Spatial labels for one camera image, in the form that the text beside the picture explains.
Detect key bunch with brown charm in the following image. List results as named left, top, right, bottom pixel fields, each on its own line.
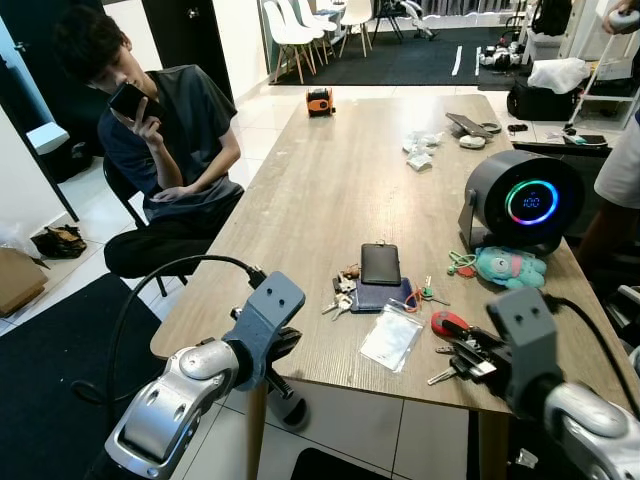
left=321, top=264, right=363, bottom=322

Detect keys with red fob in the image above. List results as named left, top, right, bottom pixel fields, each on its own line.
left=427, top=310, right=501, bottom=387

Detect keys with green tag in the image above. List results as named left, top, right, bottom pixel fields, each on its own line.
left=405, top=276, right=451, bottom=307

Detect clear plastic zip bag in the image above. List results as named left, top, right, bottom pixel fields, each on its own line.
left=358, top=302, right=425, bottom=374

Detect teal plush toy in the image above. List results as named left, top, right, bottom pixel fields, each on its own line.
left=447, top=246, right=549, bottom=291

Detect blue card holder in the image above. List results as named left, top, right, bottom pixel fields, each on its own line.
left=349, top=278, right=417, bottom=314

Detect black leather wallet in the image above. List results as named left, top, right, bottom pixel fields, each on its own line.
left=359, top=242, right=403, bottom=288

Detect wooden table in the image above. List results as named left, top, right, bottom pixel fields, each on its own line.
left=150, top=95, right=640, bottom=480

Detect standing person in white shirt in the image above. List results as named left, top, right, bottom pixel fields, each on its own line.
left=575, top=112, right=640, bottom=276

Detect black folding phone stand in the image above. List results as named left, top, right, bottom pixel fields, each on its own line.
left=445, top=112, right=503, bottom=139

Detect black chair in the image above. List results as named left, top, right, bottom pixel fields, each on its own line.
left=103, top=155, right=246, bottom=298

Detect black floor mat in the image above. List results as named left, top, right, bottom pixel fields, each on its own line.
left=0, top=272, right=201, bottom=480

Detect seated person in dark shirt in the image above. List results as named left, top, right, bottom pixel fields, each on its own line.
left=52, top=5, right=246, bottom=281

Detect orange black tape measure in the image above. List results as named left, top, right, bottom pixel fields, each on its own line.
left=306, top=87, right=337, bottom=117

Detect brown bag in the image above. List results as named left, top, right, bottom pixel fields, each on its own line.
left=30, top=224, right=88, bottom=261

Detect black duffel bag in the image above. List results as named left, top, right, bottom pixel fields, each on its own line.
left=506, top=80, right=593, bottom=123

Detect cardboard box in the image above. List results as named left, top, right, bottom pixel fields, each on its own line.
left=0, top=246, right=48, bottom=317

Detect white plastic bag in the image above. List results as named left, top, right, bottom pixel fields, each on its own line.
left=527, top=57, right=592, bottom=96

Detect large black rug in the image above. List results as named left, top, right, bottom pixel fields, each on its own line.
left=275, top=25, right=531, bottom=89

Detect black smartphone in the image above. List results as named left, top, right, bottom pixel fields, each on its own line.
left=108, top=83, right=153, bottom=123

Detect white dining chair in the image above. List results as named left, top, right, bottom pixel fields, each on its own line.
left=295, top=0, right=341, bottom=41
left=338, top=0, right=377, bottom=58
left=262, top=0, right=321, bottom=86

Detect small white box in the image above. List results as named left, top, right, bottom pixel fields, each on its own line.
left=27, top=122, right=71, bottom=156

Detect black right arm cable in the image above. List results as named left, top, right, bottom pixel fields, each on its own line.
left=545, top=294, right=640, bottom=411

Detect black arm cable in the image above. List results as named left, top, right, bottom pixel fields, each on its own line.
left=545, top=294, right=640, bottom=411
left=70, top=254, right=267, bottom=407

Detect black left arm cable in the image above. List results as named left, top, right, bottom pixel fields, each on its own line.
left=70, top=254, right=267, bottom=407

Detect round black speaker LED ring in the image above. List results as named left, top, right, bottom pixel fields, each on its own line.
left=459, top=150, right=587, bottom=253

